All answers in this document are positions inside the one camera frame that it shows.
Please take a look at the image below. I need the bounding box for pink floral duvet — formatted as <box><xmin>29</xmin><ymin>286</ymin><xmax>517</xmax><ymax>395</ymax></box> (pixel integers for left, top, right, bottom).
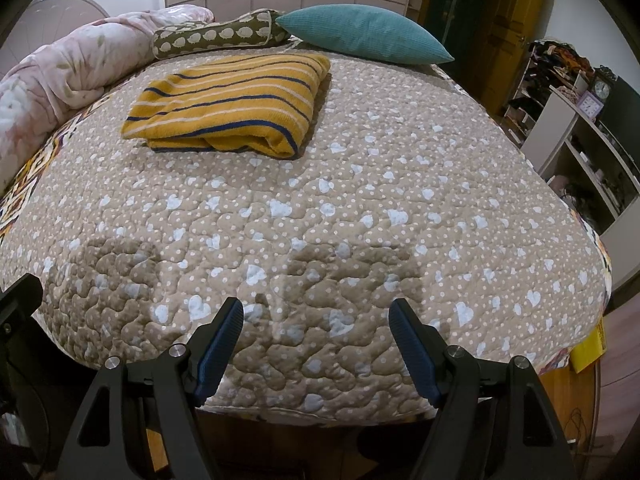
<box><xmin>1</xmin><ymin>3</ymin><xmax>215</xmax><ymax>190</ymax></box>

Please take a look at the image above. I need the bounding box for teal corduroy pillow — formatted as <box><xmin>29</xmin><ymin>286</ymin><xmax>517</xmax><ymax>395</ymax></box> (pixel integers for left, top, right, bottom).
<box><xmin>276</xmin><ymin>3</ymin><xmax>454</xmax><ymax>65</ymax></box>

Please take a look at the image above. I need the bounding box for beige heart quilted bedspread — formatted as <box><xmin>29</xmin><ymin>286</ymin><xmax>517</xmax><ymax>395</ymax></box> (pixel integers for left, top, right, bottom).
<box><xmin>1</xmin><ymin>54</ymin><xmax>612</xmax><ymax>425</ymax></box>

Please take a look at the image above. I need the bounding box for wooden bedroom door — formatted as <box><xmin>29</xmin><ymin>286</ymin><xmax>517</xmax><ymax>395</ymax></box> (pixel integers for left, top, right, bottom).
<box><xmin>466</xmin><ymin>0</ymin><xmax>544</xmax><ymax>115</ymax></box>

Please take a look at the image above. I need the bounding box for round beige headboard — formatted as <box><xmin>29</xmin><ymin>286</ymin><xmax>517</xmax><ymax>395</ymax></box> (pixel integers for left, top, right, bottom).
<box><xmin>0</xmin><ymin>0</ymin><xmax>108</xmax><ymax>77</ymax></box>

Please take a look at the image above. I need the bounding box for white tv cabinet shelf unit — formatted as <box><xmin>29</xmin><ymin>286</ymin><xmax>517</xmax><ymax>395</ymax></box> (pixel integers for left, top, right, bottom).
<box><xmin>522</xmin><ymin>88</ymin><xmax>639</xmax><ymax>289</ymax></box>

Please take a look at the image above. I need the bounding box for dark ornate mantel clock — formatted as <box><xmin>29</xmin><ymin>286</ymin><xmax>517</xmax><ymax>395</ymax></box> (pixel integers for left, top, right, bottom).
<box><xmin>590</xmin><ymin>65</ymin><xmax>617</xmax><ymax>104</ymax></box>

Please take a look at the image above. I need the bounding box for black flat television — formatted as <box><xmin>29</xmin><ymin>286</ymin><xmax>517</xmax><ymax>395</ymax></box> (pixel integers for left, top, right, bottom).
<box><xmin>600</xmin><ymin>77</ymin><xmax>640</xmax><ymax>165</ymax></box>

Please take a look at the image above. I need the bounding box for colourful ikat patterned blanket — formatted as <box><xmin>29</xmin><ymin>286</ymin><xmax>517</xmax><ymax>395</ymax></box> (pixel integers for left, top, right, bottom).
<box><xmin>0</xmin><ymin>92</ymin><xmax>112</xmax><ymax>242</ymax></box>

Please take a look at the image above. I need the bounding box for purple square alarm clock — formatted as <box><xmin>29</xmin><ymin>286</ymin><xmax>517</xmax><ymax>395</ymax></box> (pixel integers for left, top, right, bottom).
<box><xmin>577</xmin><ymin>90</ymin><xmax>604</xmax><ymax>122</ymax></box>

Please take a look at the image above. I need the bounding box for cluttered clothes rack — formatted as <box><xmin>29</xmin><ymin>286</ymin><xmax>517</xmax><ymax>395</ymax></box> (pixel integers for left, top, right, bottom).
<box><xmin>499</xmin><ymin>38</ymin><xmax>594</xmax><ymax>148</ymax></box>

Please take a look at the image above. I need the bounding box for olive white patterned bolster pillow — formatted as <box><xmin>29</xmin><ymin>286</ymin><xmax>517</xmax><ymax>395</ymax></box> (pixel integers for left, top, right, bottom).
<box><xmin>152</xmin><ymin>9</ymin><xmax>291</xmax><ymax>60</ymax></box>

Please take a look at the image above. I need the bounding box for yellow striped knit sweater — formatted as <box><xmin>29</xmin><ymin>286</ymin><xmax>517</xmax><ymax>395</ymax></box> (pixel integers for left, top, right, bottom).
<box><xmin>120</xmin><ymin>53</ymin><xmax>331</xmax><ymax>159</ymax></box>

